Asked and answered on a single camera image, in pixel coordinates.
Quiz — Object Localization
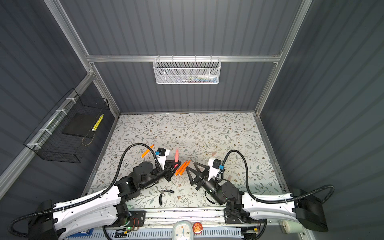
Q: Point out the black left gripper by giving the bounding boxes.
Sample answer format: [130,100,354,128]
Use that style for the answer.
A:
[140,159,181,192]

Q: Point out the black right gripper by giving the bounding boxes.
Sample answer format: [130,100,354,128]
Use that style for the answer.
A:
[188,161,225,206]

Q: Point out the pink marker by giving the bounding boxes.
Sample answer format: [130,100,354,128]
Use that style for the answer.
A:
[175,149,179,169]

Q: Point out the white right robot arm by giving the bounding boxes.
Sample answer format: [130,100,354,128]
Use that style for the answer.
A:
[186,163,334,232]

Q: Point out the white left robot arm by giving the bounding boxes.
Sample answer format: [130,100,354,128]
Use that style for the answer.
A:
[28,161,181,240]

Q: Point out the lone orange marker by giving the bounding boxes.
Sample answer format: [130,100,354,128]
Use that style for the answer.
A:
[141,145,155,158]

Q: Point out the red round button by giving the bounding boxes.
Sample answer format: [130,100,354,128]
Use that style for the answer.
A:
[193,222,203,235]

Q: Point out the white analog clock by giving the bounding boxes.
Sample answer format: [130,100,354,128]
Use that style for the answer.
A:
[172,221,194,240]

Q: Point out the yellow marker in basket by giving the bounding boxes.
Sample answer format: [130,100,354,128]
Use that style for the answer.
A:
[92,114,104,132]

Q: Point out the black flat pad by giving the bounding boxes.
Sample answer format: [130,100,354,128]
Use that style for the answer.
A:
[62,114,96,138]

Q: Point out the white tape roll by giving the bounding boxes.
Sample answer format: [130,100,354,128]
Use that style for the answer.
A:
[280,220,301,234]

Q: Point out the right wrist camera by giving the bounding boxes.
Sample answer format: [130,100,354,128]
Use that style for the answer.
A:
[208,158,224,181]

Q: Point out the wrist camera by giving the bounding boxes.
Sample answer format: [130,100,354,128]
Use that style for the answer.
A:
[155,148,169,170]
[208,158,224,181]

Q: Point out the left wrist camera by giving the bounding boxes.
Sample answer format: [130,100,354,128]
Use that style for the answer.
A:
[155,148,169,170]

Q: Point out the black handled pliers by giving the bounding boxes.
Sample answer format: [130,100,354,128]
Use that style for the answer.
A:
[159,189,175,206]

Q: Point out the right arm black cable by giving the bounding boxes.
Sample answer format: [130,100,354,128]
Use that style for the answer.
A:
[220,149,335,205]

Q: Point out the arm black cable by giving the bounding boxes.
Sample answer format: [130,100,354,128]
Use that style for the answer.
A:
[220,149,335,205]
[8,143,158,238]

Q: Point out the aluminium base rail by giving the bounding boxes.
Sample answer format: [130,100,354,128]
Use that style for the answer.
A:
[128,206,263,229]

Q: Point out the white wire mesh basket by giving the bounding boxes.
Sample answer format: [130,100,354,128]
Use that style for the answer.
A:
[153,59,222,85]

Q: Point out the black wire wall basket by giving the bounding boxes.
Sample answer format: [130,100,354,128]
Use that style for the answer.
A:
[24,91,110,164]

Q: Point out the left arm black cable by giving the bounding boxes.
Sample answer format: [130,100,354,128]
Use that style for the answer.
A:
[8,143,158,238]

